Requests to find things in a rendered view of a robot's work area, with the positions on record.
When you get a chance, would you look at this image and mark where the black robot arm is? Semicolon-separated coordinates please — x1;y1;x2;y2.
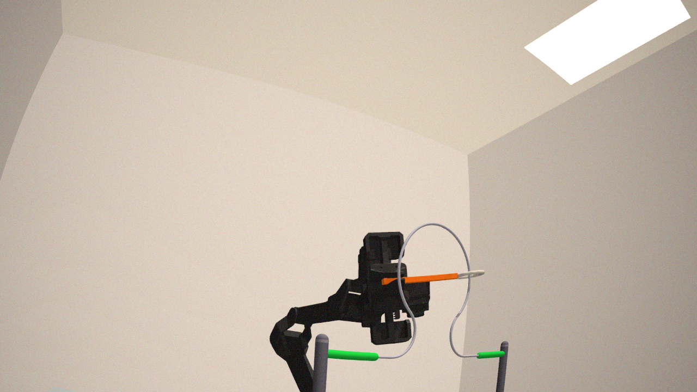
270;246;430;392

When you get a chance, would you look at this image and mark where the orange handle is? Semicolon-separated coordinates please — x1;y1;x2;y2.
382;270;485;285

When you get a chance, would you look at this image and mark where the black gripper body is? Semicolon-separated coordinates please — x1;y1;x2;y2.
362;232;412;345

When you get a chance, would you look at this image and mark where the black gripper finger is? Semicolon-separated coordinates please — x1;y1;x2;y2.
371;278;409;312
369;262;408;283

